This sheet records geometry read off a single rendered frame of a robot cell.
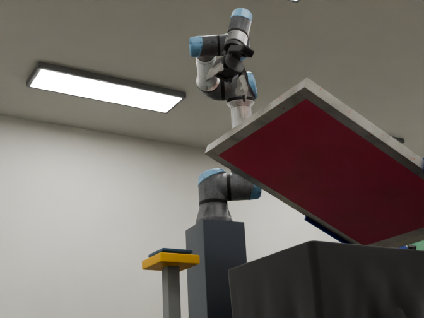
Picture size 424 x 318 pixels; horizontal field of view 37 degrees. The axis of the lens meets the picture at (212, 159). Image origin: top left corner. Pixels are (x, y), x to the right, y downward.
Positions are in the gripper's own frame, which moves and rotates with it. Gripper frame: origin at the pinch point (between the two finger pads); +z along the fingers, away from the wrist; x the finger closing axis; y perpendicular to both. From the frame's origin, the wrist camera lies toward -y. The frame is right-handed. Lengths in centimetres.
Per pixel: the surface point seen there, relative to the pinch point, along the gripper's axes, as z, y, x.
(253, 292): 57, 8, -28
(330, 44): -204, 155, -145
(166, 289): 65, 12, -1
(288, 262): 52, -11, -27
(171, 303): 69, 11, -4
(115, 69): -166, 259, -19
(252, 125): 7.4, 0.2, -11.8
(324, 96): 6.9, -28.8, -18.1
